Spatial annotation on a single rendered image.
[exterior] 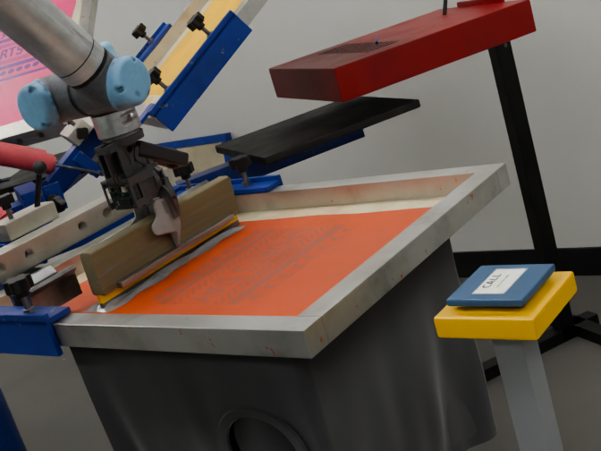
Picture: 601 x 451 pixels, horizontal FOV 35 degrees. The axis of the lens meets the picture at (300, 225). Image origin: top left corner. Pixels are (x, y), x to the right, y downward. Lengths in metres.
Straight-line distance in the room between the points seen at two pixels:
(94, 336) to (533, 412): 0.62
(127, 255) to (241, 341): 0.44
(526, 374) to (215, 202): 0.76
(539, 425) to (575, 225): 2.38
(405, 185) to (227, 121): 2.66
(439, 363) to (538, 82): 1.98
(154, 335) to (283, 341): 0.23
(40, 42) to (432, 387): 0.79
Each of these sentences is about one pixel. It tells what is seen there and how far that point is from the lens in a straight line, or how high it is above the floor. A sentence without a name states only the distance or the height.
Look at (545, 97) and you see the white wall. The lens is 3.43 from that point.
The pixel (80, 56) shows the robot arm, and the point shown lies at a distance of 1.37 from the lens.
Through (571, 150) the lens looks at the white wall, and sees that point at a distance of 3.46.
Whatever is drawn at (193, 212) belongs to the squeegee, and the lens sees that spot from 1.69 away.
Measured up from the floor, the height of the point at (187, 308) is 0.95.
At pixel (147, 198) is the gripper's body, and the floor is 1.09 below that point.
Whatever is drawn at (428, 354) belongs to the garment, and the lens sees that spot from 1.51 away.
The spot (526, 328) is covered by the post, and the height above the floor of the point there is 0.94.
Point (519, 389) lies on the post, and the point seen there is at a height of 0.83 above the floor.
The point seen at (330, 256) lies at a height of 0.95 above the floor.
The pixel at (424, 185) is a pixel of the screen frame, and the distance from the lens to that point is 1.61.
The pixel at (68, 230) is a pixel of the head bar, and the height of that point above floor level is 1.02.
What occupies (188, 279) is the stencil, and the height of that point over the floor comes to 0.95.
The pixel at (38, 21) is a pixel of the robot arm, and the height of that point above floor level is 1.41.
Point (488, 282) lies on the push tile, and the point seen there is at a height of 0.97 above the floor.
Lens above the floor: 1.41
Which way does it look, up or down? 16 degrees down
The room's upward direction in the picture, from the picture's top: 17 degrees counter-clockwise
